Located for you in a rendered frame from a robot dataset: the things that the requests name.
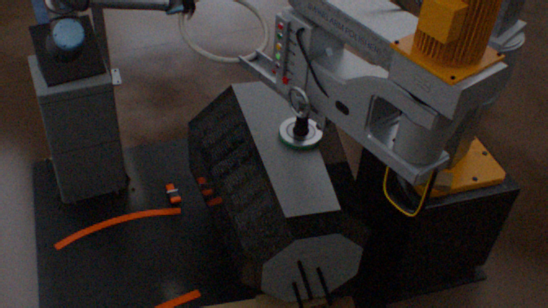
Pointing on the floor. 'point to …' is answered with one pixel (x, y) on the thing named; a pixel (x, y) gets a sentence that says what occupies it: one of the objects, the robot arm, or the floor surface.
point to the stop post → (103, 43)
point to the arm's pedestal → (81, 134)
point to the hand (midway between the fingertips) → (184, 15)
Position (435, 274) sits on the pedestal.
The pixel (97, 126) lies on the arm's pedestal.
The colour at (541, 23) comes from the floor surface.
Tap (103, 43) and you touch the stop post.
